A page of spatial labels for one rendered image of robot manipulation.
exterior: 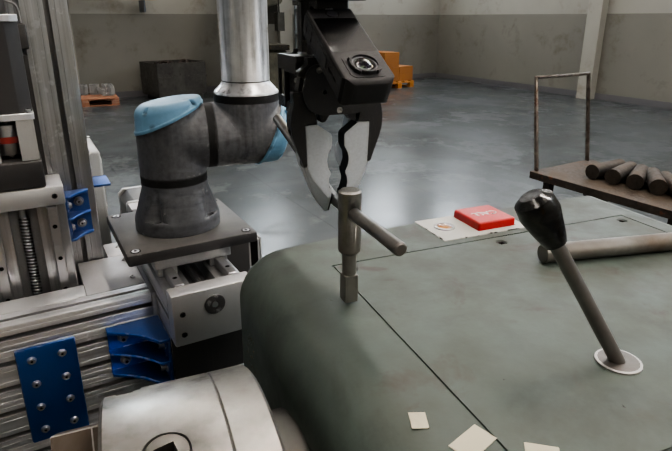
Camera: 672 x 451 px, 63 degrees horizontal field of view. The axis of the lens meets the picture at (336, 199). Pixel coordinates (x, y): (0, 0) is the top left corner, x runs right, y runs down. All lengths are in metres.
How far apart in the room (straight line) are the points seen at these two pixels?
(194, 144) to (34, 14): 0.35
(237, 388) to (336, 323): 0.11
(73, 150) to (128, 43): 10.85
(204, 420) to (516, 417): 0.23
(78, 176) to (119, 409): 0.71
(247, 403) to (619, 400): 0.28
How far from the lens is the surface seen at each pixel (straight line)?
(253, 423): 0.45
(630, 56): 11.72
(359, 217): 0.49
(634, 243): 0.74
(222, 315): 0.93
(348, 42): 0.48
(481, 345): 0.51
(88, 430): 0.53
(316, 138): 0.52
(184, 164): 0.97
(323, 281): 0.60
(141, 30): 12.00
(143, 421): 0.47
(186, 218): 0.98
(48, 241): 1.09
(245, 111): 0.97
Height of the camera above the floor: 1.52
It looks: 18 degrees down
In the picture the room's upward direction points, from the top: straight up
